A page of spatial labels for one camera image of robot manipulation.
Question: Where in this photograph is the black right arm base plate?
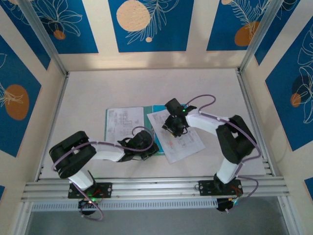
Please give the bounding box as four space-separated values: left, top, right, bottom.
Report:
198 180 243 197

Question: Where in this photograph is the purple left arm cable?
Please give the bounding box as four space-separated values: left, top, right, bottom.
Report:
51 126 155 222

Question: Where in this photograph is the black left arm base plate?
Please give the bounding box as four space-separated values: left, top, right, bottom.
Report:
67 182 113 199

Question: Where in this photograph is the black base connector box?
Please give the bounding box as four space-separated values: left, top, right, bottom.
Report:
216 197 239 213
77 198 98 216

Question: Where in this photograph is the black left base connector box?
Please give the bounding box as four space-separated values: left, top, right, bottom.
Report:
77 198 98 216

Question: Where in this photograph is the black right base connector box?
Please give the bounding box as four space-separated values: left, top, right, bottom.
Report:
216 197 239 213

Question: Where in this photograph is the white slotted cable duct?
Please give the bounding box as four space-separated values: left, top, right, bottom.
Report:
31 198 218 212

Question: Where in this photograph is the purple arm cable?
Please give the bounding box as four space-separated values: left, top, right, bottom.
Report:
51 126 155 222
182 94 262 205

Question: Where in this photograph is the green paper folder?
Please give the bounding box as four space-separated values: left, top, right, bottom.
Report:
104 104 172 156

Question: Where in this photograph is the aluminium table side rail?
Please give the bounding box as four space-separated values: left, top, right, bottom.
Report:
36 73 70 182
236 70 277 176

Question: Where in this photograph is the aluminium mounting rail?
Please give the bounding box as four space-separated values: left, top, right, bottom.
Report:
21 176 291 203

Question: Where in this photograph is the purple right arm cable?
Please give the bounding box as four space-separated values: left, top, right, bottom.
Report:
182 94 262 205

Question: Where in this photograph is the aluminium frame post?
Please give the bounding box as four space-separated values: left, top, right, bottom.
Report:
237 0 288 74
18 0 69 77

